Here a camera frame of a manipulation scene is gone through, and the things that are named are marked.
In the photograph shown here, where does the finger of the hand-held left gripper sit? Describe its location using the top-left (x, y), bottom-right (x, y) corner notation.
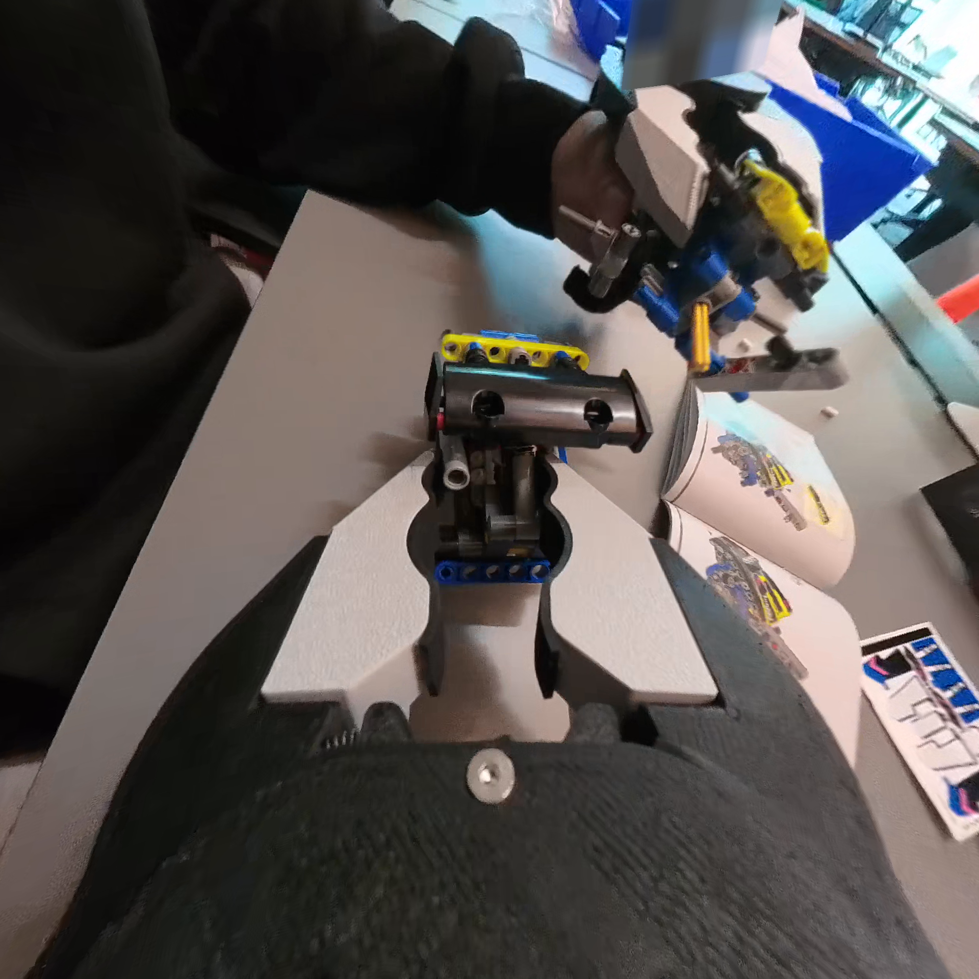
top-left (614, 83), bottom-right (739, 244)
top-left (738, 113), bottom-right (826, 230)

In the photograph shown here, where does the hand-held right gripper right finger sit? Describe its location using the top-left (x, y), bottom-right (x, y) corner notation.
top-left (535, 457), bottom-right (722, 708)

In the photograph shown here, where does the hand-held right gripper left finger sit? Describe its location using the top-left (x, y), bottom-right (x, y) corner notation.
top-left (259, 451), bottom-right (446, 720)

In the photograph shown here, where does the yellow black toy brick model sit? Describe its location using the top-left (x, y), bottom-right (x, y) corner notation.
top-left (562, 149), bottom-right (852, 403)

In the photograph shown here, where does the black cylinder toy brick model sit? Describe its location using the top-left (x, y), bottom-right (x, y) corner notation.
top-left (423, 329), bottom-right (656, 587)

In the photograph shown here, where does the person's left forearm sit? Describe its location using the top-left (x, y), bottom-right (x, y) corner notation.
top-left (153, 0), bottom-right (595, 240)

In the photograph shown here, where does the person's left hand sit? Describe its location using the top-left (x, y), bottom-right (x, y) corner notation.
top-left (551, 111), bottom-right (639, 258)

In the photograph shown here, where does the blue storage bin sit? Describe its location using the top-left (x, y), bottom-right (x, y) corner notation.
top-left (570, 0), bottom-right (636, 59)
top-left (768, 76), bottom-right (936, 243)

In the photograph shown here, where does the toy brick instruction booklet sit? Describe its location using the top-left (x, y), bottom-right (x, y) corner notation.
top-left (656, 381), bottom-right (867, 769)

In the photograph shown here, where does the red plastic object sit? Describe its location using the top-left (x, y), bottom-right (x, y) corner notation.
top-left (937, 277), bottom-right (979, 324)

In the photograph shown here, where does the sticker sheet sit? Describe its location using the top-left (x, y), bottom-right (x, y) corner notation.
top-left (860, 623), bottom-right (979, 844)

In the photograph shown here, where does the black flat object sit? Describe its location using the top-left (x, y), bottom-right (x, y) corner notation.
top-left (920, 465), bottom-right (979, 595)

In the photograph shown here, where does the person's black clothing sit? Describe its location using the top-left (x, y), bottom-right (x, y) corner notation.
top-left (0, 0), bottom-right (308, 754)

